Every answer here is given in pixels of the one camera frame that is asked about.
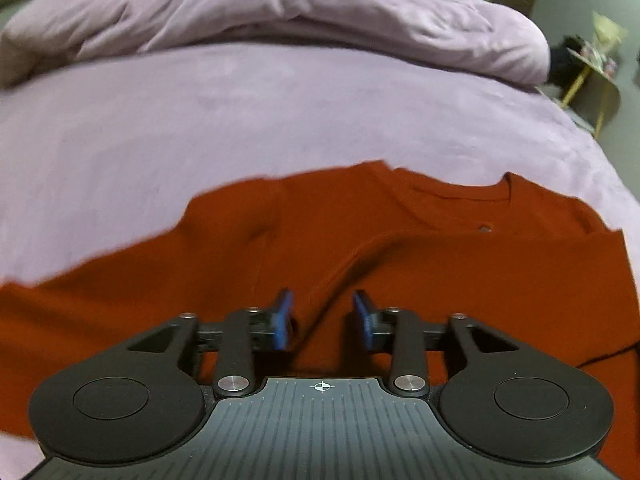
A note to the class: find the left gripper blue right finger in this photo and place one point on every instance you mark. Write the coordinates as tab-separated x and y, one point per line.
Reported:
366	311

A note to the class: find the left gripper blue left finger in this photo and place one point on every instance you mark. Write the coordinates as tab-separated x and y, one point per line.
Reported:
280	320

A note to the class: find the red knit cardigan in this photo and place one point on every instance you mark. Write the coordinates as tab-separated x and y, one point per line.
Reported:
540	266

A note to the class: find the black clothes pile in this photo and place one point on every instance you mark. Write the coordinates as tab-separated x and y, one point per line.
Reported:
564	68

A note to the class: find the purple bed sheet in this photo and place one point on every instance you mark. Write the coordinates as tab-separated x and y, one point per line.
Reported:
105	155

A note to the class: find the purple rumpled duvet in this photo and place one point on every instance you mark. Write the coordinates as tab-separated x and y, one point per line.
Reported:
472	35

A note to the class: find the yellow leg side table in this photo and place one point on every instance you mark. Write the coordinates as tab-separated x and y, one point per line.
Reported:
592	99

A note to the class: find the cream paper bouquet wrap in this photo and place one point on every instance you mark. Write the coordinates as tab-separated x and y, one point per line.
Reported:
607	34

